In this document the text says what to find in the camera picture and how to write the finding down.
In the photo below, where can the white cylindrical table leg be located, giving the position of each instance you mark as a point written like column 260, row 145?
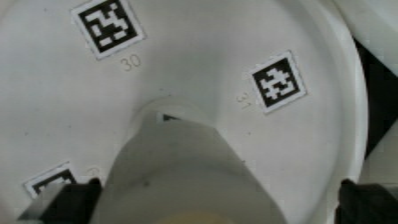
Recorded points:
column 180, row 182

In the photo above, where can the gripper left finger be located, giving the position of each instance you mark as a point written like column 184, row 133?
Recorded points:
column 65, row 204

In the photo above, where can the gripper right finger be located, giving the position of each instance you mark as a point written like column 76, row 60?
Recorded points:
column 369, row 203

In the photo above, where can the white round table top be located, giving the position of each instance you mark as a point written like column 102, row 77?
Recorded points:
column 239, row 63

